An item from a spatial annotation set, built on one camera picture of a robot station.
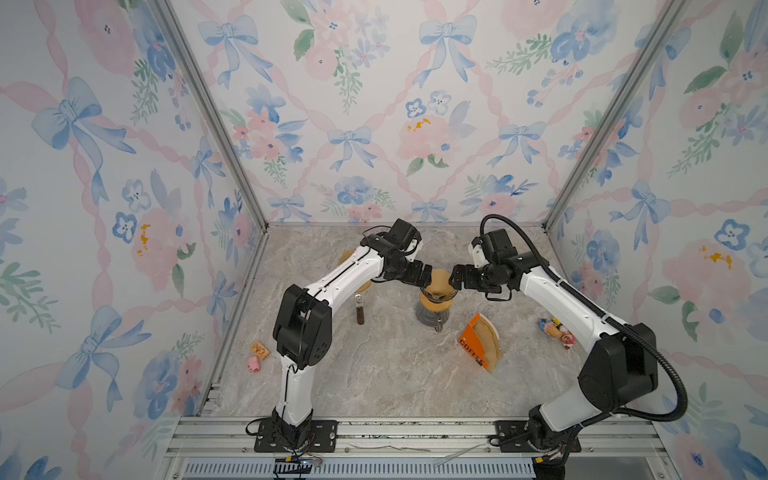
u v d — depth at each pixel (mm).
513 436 732
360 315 899
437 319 863
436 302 873
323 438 743
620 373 434
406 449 731
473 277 761
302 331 533
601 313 472
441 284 855
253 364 835
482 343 845
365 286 606
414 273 781
